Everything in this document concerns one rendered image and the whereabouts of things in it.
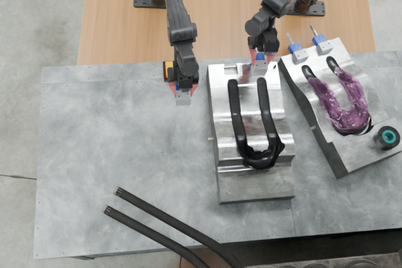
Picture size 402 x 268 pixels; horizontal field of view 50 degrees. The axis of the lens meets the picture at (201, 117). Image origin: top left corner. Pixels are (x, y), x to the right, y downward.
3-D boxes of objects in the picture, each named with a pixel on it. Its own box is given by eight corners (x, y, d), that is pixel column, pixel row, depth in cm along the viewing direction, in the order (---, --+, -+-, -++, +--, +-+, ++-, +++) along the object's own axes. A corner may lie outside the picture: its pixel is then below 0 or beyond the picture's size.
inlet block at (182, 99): (173, 72, 154) (173, 65, 149) (187, 71, 154) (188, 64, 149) (176, 106, 150) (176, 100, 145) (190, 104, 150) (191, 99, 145)
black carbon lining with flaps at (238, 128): (225, 81, 158) (228, 69, 149) (267, 79, 160) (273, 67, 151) (235, 173, 147) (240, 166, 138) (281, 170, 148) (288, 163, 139)
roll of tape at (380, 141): (370, 130, 151) (375, 126, 148) (392, 127, 152) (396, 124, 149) (376, 151, 148) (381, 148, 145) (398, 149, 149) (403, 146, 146)
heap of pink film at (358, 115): (302, 79, 162) (308, 70, 155) (343, 65, 165) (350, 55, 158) (334, 140, 154) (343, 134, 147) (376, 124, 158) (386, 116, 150)
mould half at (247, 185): (206, 75, 166) (209, 58, 154) (271, 72, 169) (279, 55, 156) (219, 204, 149) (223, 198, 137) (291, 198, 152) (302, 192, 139)
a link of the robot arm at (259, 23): (259, 43, 138) (276, 15, 130) (239, 27, 140) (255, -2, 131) (276, 31, 146) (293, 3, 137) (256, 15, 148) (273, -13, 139)
